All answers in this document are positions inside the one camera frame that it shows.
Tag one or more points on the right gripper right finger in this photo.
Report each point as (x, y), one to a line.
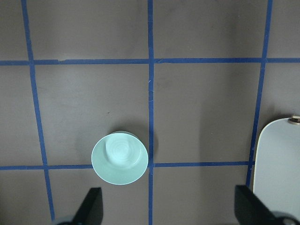
(249, 210)

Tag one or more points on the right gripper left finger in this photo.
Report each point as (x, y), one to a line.
(91, 210)

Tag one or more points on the cream toaster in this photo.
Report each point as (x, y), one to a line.
(277, 167)

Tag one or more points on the green bowl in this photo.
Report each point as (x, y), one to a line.
(119, 158)

